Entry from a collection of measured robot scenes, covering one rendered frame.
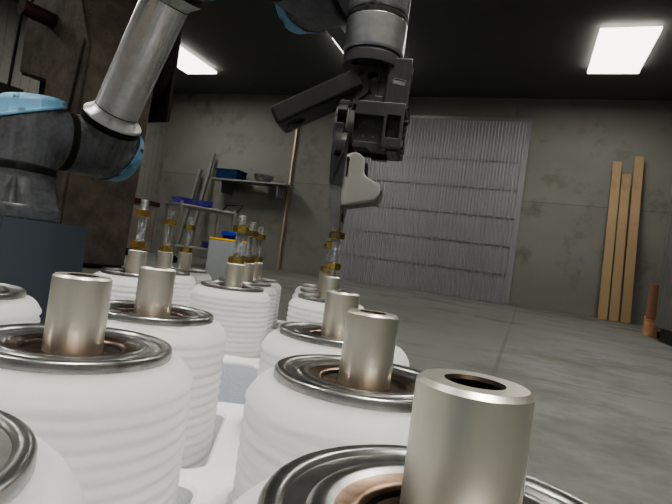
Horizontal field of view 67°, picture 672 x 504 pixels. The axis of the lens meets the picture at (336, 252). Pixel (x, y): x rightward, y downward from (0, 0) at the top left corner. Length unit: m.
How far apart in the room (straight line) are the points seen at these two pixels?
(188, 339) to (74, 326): 0.10
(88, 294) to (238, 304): 0.38
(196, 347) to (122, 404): 0.12
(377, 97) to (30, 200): 0.67
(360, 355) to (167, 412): 0.08
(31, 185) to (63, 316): 0.86
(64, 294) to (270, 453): 0.10
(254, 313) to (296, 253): 8.89
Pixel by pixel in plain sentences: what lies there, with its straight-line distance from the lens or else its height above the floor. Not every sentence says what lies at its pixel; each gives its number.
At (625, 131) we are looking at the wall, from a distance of 9.05.
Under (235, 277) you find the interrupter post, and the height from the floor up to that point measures 0.26.
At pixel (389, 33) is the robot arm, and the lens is 0.65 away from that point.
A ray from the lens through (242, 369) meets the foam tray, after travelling 0.57.
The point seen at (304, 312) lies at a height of 0.24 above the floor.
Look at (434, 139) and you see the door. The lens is 9.02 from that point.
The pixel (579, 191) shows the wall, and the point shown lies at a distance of 8.78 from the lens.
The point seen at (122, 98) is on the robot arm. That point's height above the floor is 0.55.
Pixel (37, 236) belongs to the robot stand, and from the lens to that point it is 1.05.
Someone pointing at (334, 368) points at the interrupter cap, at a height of 0.25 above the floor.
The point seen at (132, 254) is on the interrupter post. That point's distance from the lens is 0.65.
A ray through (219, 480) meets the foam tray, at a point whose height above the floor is 0.18.
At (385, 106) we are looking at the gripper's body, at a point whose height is 0.48.
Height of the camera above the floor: 0.30
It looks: 1 degrees up
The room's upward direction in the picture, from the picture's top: 8 degrees clockwise
